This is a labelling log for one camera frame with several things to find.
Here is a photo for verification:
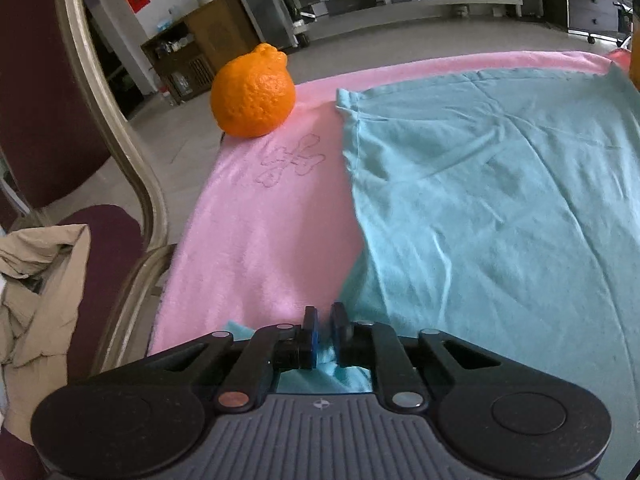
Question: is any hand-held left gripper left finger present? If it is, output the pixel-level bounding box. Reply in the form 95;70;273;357
150;306;320;414

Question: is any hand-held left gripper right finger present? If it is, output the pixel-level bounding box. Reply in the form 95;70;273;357
331;302;502;414

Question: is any teal shirt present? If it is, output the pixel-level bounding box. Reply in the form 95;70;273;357
225;62;640;480

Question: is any pink printed towel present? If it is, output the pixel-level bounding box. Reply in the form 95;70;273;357
149;50;618;356

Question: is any bumpy orange citrus fruit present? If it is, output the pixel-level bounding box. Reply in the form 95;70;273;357
210;43;297;138

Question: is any beige garment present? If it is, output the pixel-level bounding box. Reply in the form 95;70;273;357
0;224;92;431

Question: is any brown wooden cabinet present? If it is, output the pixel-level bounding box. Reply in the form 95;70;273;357
141;0;263;106

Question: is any orange juice bottle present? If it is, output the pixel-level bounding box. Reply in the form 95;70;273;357
627;20;640;88

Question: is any maroon chair with beige frame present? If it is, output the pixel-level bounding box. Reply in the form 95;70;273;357
0;0;176;480

